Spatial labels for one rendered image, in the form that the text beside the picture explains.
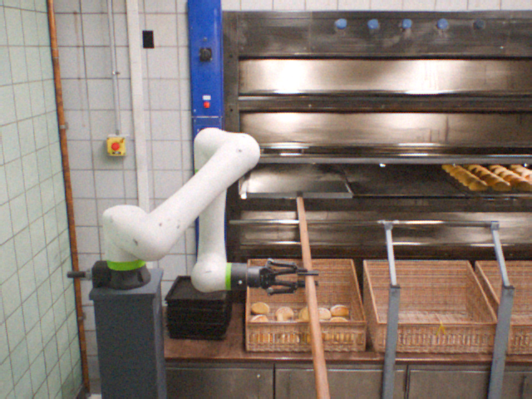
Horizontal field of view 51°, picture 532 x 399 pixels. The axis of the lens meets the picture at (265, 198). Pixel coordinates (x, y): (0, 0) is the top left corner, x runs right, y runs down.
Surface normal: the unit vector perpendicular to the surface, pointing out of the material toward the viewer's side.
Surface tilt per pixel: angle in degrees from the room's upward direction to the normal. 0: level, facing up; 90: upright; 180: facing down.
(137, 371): 90
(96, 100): 90
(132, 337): 90
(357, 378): 90
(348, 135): 70
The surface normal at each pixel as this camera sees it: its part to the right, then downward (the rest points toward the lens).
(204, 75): -0.02, 0.26
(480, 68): 0.02, -0.09
